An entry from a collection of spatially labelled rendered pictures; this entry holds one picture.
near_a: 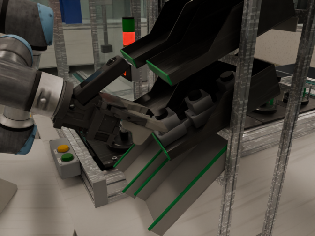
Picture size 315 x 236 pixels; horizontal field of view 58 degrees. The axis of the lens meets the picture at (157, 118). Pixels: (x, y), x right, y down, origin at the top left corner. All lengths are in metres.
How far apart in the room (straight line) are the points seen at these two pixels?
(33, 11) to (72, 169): 0.53
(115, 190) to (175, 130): 0.43
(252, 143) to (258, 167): 0.11
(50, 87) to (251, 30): 0.36
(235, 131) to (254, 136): 0.69
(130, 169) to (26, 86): 0.48
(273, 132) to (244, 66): 0.85
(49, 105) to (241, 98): 0.35
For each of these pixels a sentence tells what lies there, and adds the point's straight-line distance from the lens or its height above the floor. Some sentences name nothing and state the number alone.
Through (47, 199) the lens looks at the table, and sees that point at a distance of 1.07.
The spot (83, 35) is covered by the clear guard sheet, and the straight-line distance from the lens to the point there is 2.32.
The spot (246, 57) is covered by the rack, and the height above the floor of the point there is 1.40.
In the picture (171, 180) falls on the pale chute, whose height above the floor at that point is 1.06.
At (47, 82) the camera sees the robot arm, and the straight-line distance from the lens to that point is 0.52.
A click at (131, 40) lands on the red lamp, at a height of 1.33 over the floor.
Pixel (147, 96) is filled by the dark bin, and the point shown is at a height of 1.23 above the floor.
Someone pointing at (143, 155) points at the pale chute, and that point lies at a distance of 0.87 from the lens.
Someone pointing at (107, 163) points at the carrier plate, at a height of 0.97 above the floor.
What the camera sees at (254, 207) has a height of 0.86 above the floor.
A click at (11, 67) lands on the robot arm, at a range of 0.52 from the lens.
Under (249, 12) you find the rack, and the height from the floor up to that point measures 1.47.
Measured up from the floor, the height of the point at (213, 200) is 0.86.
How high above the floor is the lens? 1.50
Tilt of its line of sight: 24 degrees down
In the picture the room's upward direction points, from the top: straight up
